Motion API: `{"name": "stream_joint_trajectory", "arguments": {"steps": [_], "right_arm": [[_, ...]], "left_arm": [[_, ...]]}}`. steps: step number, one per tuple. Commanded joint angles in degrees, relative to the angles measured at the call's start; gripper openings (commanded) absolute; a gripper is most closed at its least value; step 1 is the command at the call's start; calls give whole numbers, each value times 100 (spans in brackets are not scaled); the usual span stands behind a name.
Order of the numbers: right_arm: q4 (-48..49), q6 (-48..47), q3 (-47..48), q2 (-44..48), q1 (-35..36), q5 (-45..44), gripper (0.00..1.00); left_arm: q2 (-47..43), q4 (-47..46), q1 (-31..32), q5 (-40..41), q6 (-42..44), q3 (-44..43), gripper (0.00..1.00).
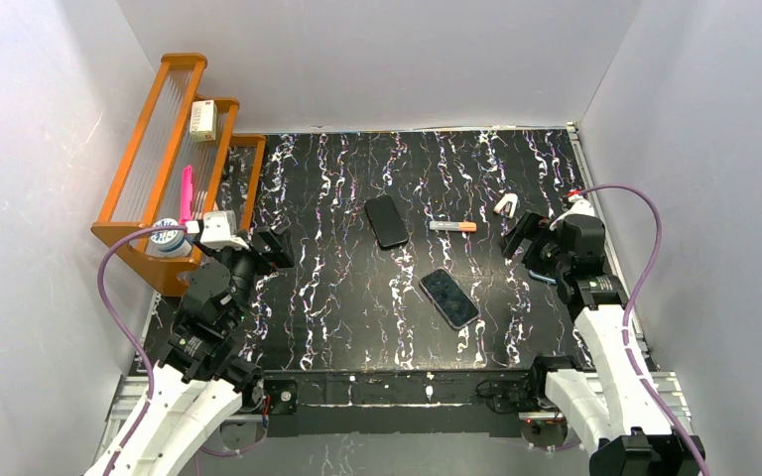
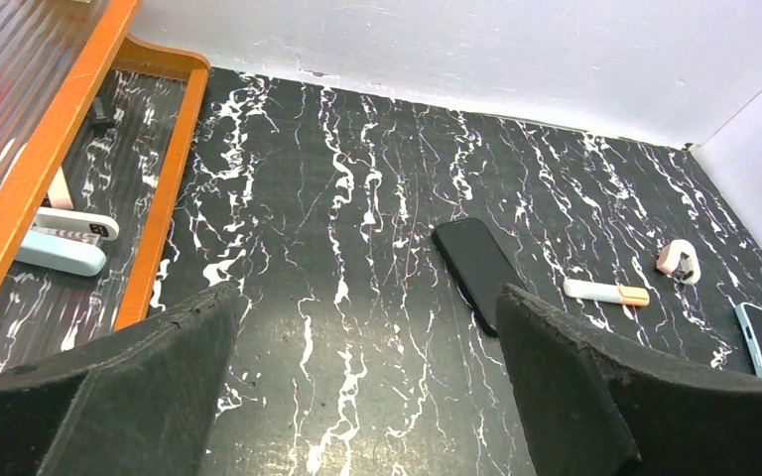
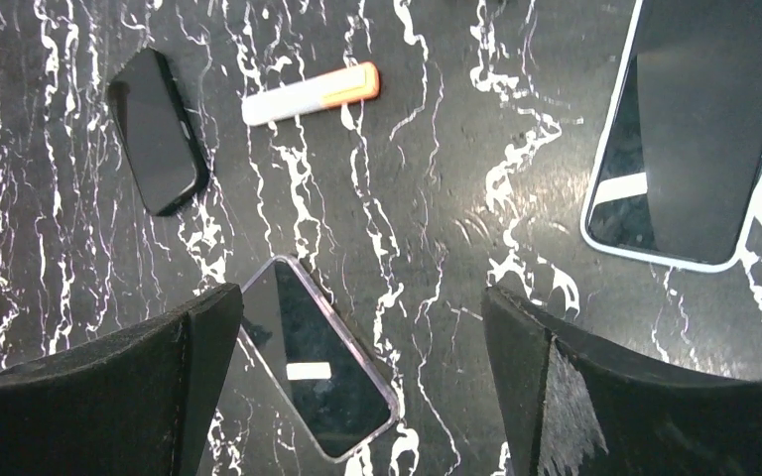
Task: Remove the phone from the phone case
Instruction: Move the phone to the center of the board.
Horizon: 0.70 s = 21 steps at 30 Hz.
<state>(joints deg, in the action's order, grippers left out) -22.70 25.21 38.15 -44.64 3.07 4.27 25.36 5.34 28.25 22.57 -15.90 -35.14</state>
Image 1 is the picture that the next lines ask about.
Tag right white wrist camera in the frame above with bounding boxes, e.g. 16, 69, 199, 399
549, 190, 597, 231

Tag phone in light blue case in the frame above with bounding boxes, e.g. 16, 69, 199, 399
528, 270, 558, 286

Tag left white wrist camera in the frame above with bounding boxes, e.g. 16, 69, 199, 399
199, 210, 249, 251

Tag grey and orange marker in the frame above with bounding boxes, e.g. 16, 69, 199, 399
429, 220, 477, 233

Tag orange wooden shelf rack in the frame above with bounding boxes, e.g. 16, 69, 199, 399
90, 53, 268, 298

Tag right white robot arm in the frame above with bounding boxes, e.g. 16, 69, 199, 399
501, 211, 705, 475

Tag purple phone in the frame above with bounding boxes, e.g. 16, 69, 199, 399
420, 269, 480, 330

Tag white and red box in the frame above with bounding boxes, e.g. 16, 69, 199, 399
189, 100, 218, 142

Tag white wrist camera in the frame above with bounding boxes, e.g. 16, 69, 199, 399
549, 190, 597, 231
199, 210, 249, 251

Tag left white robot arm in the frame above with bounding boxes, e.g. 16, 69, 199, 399
87, 220, 295, 475

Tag blue and white tape roll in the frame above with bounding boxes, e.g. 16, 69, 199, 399
147, 218, 192, 258

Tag pink highlighter marker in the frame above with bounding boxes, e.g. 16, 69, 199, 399
179, 165, 193, 224

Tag black phone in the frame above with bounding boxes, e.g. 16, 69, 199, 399
364, 195, 409, 250

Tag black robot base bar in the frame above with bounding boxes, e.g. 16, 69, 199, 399
261, 369, 570, 446

